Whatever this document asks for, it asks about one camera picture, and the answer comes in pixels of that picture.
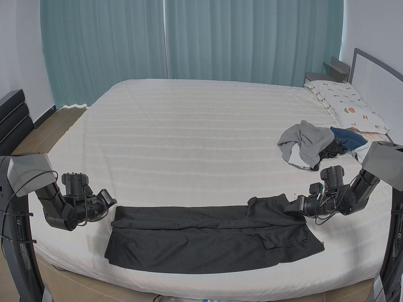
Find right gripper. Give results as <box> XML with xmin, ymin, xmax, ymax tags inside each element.
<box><xmin>296</xmin><ymin>195</ymin><xmax>325</xmax><ymax>217</ymax></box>

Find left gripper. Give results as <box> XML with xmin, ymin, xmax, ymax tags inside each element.
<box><xmin>90</xmin><ymin>188</ymin><xmax>118</xmax><ymax>218</ymax></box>

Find black trousers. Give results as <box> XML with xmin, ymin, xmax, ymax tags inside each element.
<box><xmin>105</xmin><ymin>194</ymin><xmax>325</xmax><ymax>274</ymax></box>

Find pile of clothes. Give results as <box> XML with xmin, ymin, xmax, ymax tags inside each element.
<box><xmin>277</xmin><ymin>120</ymin><xmax>369</xmax><ymax>171</ymax></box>

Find bed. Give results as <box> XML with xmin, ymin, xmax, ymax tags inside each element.
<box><xmin>28</xmin><ymin>47</ymin><xmax>403</xmax><ymax>295</ymax></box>

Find white printed pillow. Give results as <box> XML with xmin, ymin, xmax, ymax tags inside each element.
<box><xmin>304</xmin><ymin>80</ymin><xmax>388</xmax><ymax>134</ymax></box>

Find black chest of drawers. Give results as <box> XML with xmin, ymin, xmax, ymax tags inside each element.
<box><xmin>0</xmin><ymin>89</ymin><xmax>33</xmax><ymax>156</ymax></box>

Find grey bedside table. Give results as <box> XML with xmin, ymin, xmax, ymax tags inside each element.
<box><xmin>305</xmin><ymin>57</ymin><xmax>351</xmax><ymax>82</ymax></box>

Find blue-green curtain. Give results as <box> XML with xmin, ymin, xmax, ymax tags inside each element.
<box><xmin>164</xmin><ymin>0</ymin><xmax>344</xmax><ymax>87</ymax></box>
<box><xmin>40</xmin><ymin>0</ymin><xmax>167</xmax><ymax>109</ymax></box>

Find black cable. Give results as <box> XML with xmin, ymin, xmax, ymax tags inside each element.
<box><xmin>313</xmin><ymin>214</ymin><xmax>336</xmax><ymax>226</ymax></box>
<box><xmin>0</xmin><ymin>170</ymin><xmax>54</xmax><ymax>245</ymax></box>
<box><xmin>77</xmin><ymin>211</ymin><xmax>109</xmax><ymax>229</ymax></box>

